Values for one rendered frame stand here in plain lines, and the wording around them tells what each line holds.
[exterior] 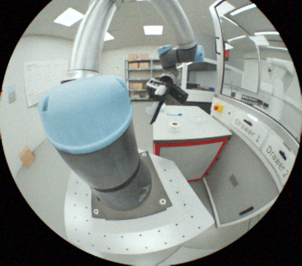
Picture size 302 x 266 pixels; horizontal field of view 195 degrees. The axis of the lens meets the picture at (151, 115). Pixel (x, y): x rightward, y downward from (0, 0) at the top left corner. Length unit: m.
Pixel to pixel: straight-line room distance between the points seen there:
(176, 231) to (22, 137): 2.91
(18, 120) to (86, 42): 2.70
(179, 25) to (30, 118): 2.96
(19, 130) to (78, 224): 2.63
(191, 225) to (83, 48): 0.51
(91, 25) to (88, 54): 0.08
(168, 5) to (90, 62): 0.26
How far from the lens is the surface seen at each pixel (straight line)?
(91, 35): 0.25
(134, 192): 0.17
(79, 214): 0.38
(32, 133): 2.94
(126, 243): 0.33
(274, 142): 0.62
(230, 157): 0.85
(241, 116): 0.71
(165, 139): 0.50
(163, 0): 0.32
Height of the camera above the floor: 1.07
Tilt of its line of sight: 24 degrees down
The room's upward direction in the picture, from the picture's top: straight up
